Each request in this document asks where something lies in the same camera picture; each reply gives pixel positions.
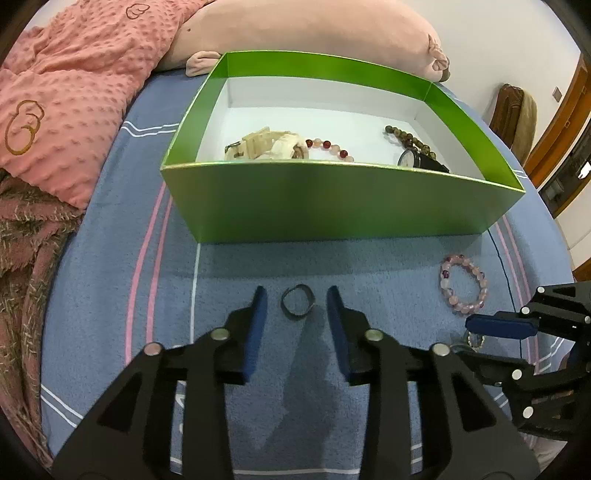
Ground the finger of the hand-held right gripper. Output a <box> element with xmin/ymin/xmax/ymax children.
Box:
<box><xmin>455</xmin><ymin>344</ymin><xmax>591</xmax><ymax>437</ymax></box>
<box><xmin>465</xmin><ymin>282</ymin><xmax>591</xmax><ymax>342</ymax></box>

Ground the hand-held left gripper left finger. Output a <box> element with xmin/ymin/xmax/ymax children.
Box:
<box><xmin>51</xmin><ymin>285</ymin><xmax>269</xmax><ymax>480</ymax></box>

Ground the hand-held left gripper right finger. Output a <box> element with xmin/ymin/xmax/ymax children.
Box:
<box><xmin>325</xmin><ymin>285</ymin><xmax>541</xmax><ymax>480</ymax></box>

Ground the dark ring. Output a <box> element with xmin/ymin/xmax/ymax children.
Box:
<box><xmin>281</xmin><ymin>285</ymin><xmax>317</xmax><ymax>319</ymax></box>

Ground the purple bead bracelet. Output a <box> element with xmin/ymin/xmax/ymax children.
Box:
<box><xmin>440</xmin><ymin>253</ymin><xmax>489</xmax><ymax>315</ymax></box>

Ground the green cardboard box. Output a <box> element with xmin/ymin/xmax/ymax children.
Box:
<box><xmin>160</xmin><ymin>51</ymin><xmax>526</xmax><ymax>244</ymax></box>

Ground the black watch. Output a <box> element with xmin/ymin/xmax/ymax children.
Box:
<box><xmin>398</xmin><ymin>148</ymin><xmax>451</xmax><ymax>174</ymax></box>

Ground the white watch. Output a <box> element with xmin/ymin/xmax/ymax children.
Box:
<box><xmin>225</xmin><ymin>127</ymin><xmax>309</xmax><ymax>161</ymax></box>

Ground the red bead bracelet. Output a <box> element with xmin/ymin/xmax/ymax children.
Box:
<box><xmin>305</xmin><ymin>137</ymin><xmax>356</xmax><ymax>162</ymax></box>

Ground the brown bead bracelet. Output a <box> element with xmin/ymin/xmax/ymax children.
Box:
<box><xmin>384</xmin><ymin>126</ymin><xmax>437</xmax><ymax>160</ymax></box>

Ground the blue striped bedsheet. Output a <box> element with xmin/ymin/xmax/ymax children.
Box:
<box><xmin>41</xmin><ymin>71</ymin><xmax>578</xmax><ymax>480</ymax></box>

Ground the beige cloth on chair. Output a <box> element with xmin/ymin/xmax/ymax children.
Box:
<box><xmin>510</xmin><ymin>90</ymin><xmax>539</xmax><ymax>164</ymax></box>

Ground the brown fuzzy blanket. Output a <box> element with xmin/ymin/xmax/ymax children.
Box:
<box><xmin>0</xmin><ymin>168</ymin><xmax>84</xmax><ymax>467</ymax></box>

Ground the pink plush pig pillow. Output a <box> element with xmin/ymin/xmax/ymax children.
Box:
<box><xmin>154</xmin><ymin>0</ymin><xmax>451</xmax><ymax>84</ymax></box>

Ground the pink dotted blanket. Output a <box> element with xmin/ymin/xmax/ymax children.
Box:
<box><xmin>0</xmin><ymin>0</ymin><xmax>218</xmax><ymax>210</ymax></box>

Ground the wooden door frame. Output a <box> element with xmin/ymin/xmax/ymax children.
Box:
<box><xmin>524</xmin><ymin>51</ymin><xmax>591</xmax><ymax>217</ymax></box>

